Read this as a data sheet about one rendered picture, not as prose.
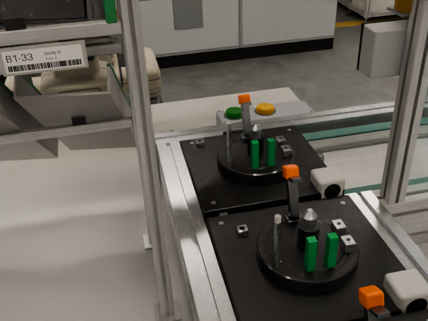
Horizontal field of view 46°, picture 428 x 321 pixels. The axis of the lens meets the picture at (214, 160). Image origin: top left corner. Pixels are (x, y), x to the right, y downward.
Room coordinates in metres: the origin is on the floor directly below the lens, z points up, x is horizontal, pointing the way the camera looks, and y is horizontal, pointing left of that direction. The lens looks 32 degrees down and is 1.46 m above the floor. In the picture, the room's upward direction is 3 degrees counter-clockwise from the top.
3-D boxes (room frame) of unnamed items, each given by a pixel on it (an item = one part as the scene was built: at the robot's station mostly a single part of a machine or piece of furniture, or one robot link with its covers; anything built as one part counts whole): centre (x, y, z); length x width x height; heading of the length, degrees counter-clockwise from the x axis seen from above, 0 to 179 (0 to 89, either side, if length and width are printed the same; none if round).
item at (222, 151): (0.78, -0.08, 0.98); 0.14 x 0.14 x 0.02
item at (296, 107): (1.01, -0.12, 0.93); 0.21 x 0.07 x 0.06; 101
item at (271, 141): (0.74, -0.10, 1.01); 0.01 x 0.01 x 0.05; 11
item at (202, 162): (0.78, -0.08, 0.96); 0.24 x 0.24 x 0.02; 11
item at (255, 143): (0.73, -0.07, 1.01); 0.01 x 0.01 x 0.05; 11
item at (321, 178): (0.70, -0.19, 0.97); 0.05 x 0.05 x 0.04; 11
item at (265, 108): (1.01, -0.12, 0.96); 0.04 x 0.04 x 0.02
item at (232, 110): (0.99, -0.05, 0.96); 0.04 x 0.04 x 0.02
